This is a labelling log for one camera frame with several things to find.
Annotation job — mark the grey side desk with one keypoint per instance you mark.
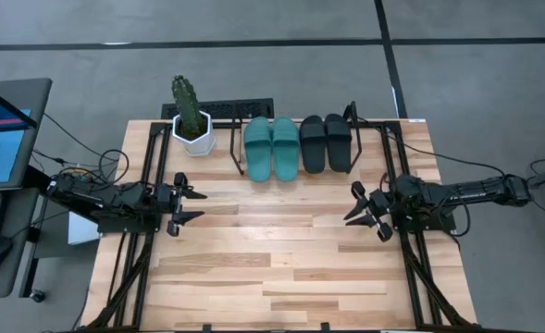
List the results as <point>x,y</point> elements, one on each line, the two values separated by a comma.
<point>20,217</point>

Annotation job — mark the black aluminium table frame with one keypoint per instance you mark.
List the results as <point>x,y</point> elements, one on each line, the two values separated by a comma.
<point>161,125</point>

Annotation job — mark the white box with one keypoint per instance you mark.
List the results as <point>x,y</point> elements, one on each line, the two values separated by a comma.
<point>80,231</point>

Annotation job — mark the wooden shelf with black frame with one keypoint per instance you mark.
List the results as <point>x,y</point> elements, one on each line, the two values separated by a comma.
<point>350,111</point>

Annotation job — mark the teal rubber slide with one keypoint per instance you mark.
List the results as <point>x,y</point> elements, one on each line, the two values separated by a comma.
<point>286,152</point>
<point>258,152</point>

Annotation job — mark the monitor with blue screen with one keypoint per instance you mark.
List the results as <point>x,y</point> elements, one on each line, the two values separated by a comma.
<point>3,148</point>

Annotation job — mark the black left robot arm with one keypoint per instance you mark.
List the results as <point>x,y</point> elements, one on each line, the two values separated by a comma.
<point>115,203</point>

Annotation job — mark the white sticker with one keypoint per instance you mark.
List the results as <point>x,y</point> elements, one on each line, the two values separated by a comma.
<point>417,120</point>

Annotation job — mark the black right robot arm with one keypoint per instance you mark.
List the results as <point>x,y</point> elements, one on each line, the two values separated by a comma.
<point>462,189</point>

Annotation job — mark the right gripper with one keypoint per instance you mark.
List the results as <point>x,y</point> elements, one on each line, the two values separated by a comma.
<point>380,208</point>

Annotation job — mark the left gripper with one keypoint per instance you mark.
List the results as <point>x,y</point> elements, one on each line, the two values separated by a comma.
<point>176,203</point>

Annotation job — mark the black caster wheel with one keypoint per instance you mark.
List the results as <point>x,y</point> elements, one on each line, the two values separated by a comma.
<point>37,296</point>

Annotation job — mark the black perforated panel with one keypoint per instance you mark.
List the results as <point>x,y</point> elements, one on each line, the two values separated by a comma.
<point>235,108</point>

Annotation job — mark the green cactus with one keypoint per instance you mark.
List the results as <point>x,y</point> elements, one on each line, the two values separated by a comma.
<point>186,102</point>

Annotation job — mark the black rubber slide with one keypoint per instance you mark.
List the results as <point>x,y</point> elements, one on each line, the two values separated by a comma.
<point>313,148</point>
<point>338,148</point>

